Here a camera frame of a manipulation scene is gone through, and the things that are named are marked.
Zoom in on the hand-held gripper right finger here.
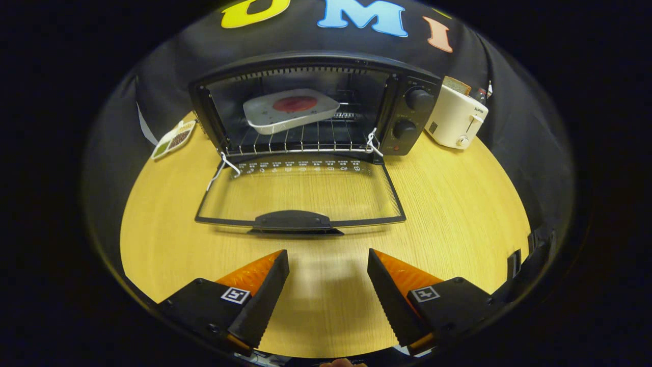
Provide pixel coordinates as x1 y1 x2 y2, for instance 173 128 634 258
367 248 505 356

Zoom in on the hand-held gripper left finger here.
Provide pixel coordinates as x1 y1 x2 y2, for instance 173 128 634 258
158 249 290 356

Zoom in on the white square plate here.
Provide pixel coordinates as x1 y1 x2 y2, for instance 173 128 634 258
242 89 341 136

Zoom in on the black toaster oven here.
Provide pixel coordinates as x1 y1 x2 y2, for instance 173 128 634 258
188 51 443 236

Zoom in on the pink ham slice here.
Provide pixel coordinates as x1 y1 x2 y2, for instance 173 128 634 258
273 95 319 114

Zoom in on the white pop-up toaster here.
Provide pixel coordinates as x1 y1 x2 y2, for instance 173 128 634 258
425 84 489 150

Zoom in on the white divided snack dish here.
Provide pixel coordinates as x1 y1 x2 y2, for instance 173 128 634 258
151 120 197 161

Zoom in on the toasted bread slice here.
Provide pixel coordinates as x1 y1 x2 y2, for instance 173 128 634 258
442 76 472 96

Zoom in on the black table edge bracket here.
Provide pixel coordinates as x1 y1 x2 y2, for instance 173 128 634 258
527 229 556 255
507 249 523 280

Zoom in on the oven wire rack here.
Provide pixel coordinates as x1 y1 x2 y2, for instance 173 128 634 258
222 99 380 156

